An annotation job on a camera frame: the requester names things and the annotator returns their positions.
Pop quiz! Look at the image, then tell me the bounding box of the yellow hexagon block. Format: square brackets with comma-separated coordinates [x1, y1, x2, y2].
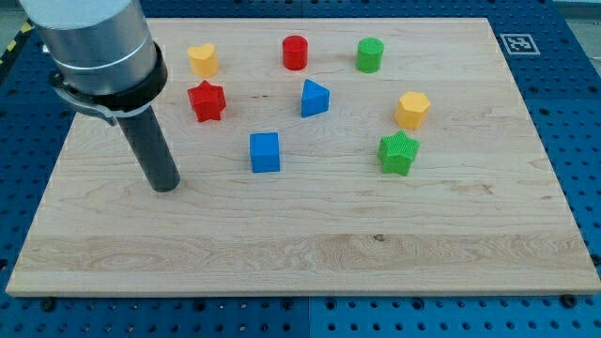
[394, 91, 431, 131]

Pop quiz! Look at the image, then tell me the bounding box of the green cylinder block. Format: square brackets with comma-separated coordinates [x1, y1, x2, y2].
[356, 38, 384, 73]

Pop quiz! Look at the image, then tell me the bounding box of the white fiducial marker tag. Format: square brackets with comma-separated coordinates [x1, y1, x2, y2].
[501, 33, 540, 55]

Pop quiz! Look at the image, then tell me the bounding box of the light wooden board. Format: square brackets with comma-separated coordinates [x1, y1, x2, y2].
[7, 18, 600, 298]

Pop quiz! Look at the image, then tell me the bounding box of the green star block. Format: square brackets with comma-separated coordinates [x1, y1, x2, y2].
[378, 131, 421, 176]

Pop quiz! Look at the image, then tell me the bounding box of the blue cube block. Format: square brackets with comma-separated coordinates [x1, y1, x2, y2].
[250, 132, 281, 173]

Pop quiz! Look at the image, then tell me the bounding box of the red cylinder block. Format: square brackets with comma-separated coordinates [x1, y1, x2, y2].
[282, 35, 308, 70]

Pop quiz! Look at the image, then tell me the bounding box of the yellow heart block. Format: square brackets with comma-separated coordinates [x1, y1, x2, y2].
[187, 43, 219, 78]

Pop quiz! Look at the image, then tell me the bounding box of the black mounting clamp ring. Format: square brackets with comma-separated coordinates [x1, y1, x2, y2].
[48, 40, 169, 127]

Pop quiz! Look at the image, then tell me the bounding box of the red star block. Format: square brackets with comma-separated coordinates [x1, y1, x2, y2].
[187, 81, 226, 122]

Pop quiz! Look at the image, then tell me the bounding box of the blue triangle block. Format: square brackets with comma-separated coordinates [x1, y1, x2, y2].
[300, 79, 331, 117]

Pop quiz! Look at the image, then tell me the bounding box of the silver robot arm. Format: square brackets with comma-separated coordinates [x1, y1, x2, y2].
[21, 0, 158, 96]

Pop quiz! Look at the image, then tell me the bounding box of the black cylindrical pointer tool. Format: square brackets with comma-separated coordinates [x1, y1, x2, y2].
[117, 106, 180, 192]

